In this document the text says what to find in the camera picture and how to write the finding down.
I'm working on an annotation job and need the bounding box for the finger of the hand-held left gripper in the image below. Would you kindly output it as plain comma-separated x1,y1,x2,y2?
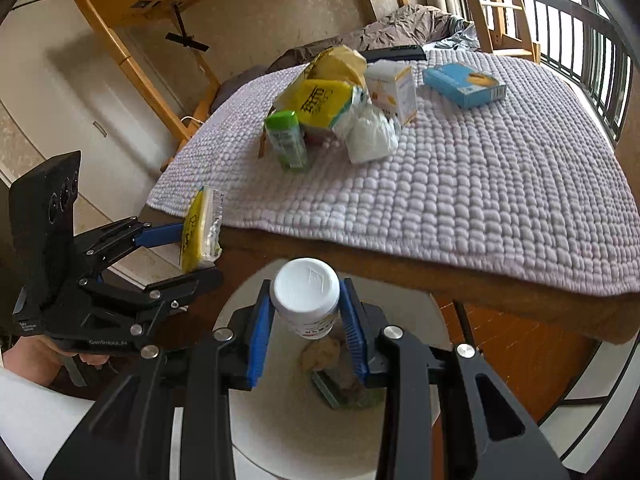
72,216,185,273
77,266,224,341

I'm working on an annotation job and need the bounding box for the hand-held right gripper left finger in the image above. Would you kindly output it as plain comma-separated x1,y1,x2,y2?
42,280,276,480

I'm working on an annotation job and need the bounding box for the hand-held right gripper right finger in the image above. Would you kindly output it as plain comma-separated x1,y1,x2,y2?
339,277,573,480

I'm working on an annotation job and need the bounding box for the brown paper towel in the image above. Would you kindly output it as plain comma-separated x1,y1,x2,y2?
299,337,346,373

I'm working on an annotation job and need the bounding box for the small yellow tissue pack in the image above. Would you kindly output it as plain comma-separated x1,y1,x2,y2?
180,185,224,275

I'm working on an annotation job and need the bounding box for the white plastic bottle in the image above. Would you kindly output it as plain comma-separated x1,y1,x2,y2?
270,258,342,339

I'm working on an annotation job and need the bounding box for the white round bin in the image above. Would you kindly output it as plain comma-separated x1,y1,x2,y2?
172,259,453,480

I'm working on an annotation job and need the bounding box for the person's left hand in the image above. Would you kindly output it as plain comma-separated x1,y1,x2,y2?
2,335,108,388

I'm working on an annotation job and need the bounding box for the wooden table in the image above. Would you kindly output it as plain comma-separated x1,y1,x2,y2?
137,207,640,346

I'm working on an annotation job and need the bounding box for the lavender quilted mat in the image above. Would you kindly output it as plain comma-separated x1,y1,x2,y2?
146,49,640,297

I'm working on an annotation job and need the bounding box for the crumpled white plastic bag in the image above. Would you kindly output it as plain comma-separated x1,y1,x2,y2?
332,85,400,165

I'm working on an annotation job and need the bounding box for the yellow-brown paper bag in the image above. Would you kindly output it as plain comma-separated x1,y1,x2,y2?
300,45,368,88

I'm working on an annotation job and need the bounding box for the white and orange box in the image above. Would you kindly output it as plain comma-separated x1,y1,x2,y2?
364,60,419,127

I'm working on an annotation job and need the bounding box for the light blue box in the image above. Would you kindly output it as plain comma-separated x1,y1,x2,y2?
422,62,507,110

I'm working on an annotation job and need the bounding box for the black flat device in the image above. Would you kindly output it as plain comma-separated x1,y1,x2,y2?
360,45,426,62

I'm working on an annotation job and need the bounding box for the grey duvet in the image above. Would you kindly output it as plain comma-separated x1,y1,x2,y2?
267,4,476,73

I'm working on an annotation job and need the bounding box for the light blue cloth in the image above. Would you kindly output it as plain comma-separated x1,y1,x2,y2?
435,22,481,51

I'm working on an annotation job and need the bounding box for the dark balcony railing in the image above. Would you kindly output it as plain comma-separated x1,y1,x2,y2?
520,0,636,141

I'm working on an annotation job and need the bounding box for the wooden bed frame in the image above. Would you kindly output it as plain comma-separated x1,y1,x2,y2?
67,0,411,171

